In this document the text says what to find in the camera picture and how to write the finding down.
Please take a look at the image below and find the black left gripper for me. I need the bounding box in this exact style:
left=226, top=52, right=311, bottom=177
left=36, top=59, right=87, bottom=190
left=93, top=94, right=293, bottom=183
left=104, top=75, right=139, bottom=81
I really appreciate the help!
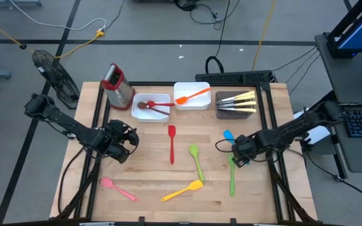
left=101, top=122, right=140, bottom=164

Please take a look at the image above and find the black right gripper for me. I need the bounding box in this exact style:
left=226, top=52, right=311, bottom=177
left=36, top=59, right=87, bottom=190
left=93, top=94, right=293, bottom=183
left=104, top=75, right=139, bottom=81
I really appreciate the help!
left=232, top=134, right=260, bottom=169

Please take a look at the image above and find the blue silicone spatula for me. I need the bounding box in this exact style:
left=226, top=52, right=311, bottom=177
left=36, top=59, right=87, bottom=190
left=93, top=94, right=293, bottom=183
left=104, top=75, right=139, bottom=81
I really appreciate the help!
left=223, top=129, right=251, bottom=166

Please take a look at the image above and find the brown spoon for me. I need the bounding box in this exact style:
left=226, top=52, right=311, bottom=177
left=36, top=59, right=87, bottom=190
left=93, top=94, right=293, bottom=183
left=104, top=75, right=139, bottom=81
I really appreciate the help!
left=137, top=102, right=171, bottom=116

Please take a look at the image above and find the red silicone spoon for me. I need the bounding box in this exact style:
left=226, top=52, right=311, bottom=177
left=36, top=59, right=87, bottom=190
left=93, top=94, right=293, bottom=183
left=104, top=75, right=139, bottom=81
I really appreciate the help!
left=145, top=100, right=176, bottom=109

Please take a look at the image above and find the cream handled table knife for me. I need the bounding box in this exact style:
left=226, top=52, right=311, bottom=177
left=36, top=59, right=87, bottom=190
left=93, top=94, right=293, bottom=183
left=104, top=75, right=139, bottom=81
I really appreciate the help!
left=217, top=107, right=258, bottom=114
left=217, top=100, right=258, bottom=108
left=216, top=90, right=256, bottom=102
left=216, top=94, right=256, bottom=104

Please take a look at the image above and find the orange silicone spoon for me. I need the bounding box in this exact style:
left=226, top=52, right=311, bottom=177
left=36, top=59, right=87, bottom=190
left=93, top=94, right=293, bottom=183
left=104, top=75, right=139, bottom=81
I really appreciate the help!
left=175, top=87, right=212, bottom=105

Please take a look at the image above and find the green silicone spatula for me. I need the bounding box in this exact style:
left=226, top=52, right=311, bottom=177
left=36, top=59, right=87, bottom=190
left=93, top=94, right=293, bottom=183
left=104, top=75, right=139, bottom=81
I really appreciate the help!
left=228, top=153, right=237, bottom=197

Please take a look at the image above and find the white plastic bin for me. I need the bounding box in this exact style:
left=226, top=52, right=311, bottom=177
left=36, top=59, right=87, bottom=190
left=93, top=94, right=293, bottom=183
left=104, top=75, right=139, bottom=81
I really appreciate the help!
left=131, top=93, right=173, bottom=123
left=173, top=82, right=212, bottom=111

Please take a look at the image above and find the pink silicone spatula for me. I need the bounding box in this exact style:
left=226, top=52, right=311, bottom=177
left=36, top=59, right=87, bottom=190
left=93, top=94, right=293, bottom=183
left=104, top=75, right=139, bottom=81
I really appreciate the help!
left=100, top=176, right=139, bottom=203

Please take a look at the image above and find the lime green silicone spoon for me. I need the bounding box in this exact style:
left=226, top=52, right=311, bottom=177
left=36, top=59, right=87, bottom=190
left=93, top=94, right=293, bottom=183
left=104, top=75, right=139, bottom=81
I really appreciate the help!
left=189, top=144, right=206, bottom=185

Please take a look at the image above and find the grey translucent plastic bin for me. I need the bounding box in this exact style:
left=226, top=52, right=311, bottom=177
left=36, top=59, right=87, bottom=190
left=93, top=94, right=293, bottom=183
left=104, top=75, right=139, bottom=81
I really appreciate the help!
left=215, top=90, right=258, bottom=121

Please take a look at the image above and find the red silicone spatula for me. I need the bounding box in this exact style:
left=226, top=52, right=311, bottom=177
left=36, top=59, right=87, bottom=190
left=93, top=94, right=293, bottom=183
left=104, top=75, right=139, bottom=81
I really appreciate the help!
left=168, top=125, right=177, bottom=165

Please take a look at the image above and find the yellow silicone spatula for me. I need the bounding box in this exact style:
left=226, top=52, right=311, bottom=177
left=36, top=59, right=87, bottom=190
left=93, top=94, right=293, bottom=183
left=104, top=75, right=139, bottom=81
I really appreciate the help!
left=161, top=179, right=204, bottom=202

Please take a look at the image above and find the steel box grater red trim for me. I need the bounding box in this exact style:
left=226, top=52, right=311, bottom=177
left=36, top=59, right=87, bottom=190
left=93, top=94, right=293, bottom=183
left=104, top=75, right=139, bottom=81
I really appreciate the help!
left=100, top=62, right=136, bottom=111

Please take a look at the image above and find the white flat panel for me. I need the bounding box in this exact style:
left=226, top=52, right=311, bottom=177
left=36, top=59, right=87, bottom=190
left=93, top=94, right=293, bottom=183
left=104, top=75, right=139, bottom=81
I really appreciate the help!
left=292, top=108, right=332, bottom=146

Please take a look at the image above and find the black perforated power strip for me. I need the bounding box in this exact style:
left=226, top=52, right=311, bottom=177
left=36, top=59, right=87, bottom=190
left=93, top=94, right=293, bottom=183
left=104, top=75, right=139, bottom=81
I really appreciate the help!
left=194, top=70, right=275, bottom=85

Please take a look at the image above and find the black floor fan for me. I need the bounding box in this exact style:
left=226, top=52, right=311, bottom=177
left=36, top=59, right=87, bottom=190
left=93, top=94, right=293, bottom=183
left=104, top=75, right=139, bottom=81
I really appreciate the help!
left=31, top=48, right=82, bottom=110

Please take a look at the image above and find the dark grey keyboard desk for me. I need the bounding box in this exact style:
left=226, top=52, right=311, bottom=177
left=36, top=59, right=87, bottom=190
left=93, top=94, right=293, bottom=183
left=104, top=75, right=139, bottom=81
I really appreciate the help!
left=299, top=90, right=362, bottom=180

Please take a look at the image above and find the black computer monitor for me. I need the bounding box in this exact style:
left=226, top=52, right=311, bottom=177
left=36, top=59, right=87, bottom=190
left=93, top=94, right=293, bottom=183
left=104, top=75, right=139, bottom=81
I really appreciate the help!
left=326, top=0, right=362, bottom=60

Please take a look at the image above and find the grey cart base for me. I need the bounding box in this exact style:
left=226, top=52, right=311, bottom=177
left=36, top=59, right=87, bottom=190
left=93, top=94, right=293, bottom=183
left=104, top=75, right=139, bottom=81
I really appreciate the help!
left=0, top=0, right=43, bottom=8

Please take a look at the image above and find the black floor cable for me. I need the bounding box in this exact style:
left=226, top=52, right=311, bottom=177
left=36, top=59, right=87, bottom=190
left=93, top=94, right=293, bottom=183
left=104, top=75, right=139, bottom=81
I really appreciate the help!
left=173, top=0, right=241, bottom=26
left=303, top=147, right=362, bottom=205

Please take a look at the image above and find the black coiled cable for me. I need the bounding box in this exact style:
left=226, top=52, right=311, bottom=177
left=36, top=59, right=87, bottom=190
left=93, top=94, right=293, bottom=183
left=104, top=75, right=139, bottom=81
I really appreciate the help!
left=204, top=0, right=231, bottom=75

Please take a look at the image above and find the yellow cable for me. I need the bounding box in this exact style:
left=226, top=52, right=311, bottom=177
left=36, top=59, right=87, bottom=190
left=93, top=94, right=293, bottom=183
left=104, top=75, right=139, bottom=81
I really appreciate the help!
left=0, top=10, right=106, bottom=60
left=251, top=0, right=278, bottom=72

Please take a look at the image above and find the white cable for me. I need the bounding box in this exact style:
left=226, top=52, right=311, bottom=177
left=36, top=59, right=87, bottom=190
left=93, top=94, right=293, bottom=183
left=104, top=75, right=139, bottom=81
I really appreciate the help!
left=9, top=0, right=107, bottom=32

